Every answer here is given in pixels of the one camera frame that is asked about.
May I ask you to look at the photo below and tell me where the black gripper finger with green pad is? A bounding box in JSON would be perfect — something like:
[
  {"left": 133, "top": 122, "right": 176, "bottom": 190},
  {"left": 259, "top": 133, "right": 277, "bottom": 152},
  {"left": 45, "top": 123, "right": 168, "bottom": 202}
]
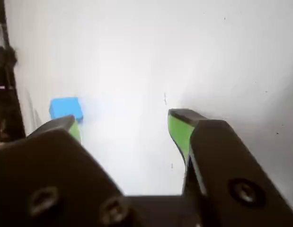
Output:
[
  {"left": 0, "top": 115, "right": 137, "bottom": 227},
  {"left": 168, "top": 108, "right": 293, "bottom": 227}
]

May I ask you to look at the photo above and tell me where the blue lego block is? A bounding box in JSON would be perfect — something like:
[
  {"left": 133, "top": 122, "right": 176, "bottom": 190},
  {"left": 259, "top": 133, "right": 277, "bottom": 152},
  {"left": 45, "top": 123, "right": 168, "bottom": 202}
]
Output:
[{"left": 49, "top": 96, "right": 84, "bottom": 124}]

